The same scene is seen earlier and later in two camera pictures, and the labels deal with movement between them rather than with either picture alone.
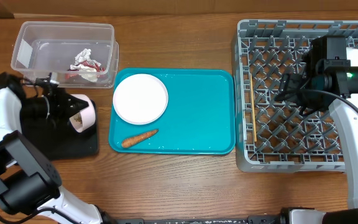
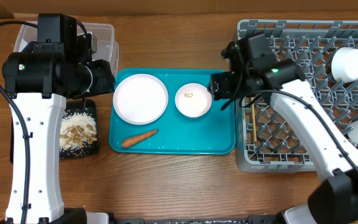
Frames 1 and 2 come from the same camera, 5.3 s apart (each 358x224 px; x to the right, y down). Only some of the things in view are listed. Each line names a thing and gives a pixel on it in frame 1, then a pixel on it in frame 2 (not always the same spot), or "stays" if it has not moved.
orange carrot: x=132 y=140 stays
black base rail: x=257 y=219 stays
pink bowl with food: x=84 y=120 -> x=193 y=100
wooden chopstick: x=253 y=114 stays
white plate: x=140 y=99 stays
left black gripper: x=64 y=110 -> x=105 y=79
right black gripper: x=288 y=91 -> x=220 y=84
